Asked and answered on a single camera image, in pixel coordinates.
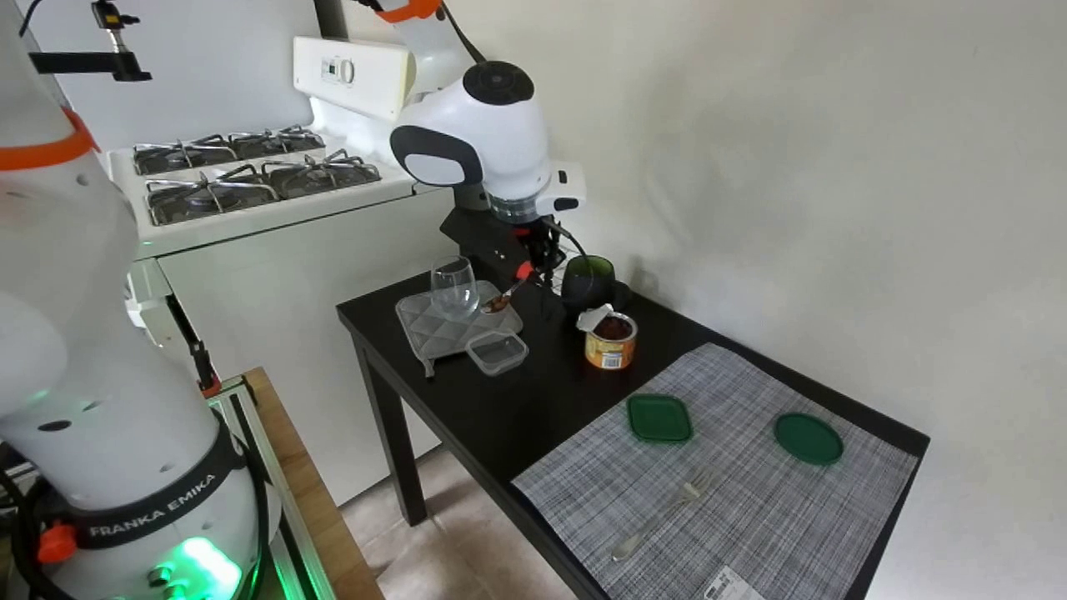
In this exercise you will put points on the grey woven placemat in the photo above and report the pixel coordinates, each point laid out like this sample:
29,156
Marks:
724,515

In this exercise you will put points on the green rectangular lid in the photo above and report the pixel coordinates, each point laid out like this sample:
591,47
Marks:
659,419

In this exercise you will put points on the small clear plastic lunchbox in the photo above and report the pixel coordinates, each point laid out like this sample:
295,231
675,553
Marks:
497,353

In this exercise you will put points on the white gas stove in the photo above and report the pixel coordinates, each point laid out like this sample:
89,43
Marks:
265,199

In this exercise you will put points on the open tin can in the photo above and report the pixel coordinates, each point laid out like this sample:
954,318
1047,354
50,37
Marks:
609,339

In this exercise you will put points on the black camera stand clamp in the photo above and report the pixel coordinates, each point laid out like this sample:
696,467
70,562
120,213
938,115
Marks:
113,62

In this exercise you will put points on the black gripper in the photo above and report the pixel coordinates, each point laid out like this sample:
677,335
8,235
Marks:
509,255

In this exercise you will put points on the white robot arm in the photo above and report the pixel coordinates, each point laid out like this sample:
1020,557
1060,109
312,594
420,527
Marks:
146,493

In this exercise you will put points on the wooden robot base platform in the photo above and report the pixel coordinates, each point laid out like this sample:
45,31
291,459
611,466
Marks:
312,553

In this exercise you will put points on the green round lid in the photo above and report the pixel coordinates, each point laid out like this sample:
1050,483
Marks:
808,437

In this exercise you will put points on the dark green cup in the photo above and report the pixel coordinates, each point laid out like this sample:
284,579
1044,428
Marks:
587,282

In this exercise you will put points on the grey quilted pot holder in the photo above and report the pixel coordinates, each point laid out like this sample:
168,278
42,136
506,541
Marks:
431,335

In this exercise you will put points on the black side table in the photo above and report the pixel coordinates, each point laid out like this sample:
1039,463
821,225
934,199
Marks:
506,426

